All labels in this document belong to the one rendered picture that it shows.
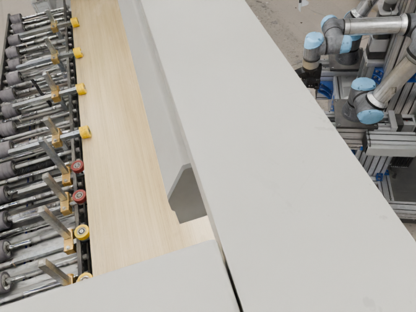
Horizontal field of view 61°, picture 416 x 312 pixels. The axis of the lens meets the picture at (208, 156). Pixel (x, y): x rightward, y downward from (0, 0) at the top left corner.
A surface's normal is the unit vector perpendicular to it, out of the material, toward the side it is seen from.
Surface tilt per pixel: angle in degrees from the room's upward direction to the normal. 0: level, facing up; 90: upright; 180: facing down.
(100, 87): 0
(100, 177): 0
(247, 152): 0
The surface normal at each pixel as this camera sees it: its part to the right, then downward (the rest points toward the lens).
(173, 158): -0.89, -0.04
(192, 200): 0.28, 0.74
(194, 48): -0.11, -0.61
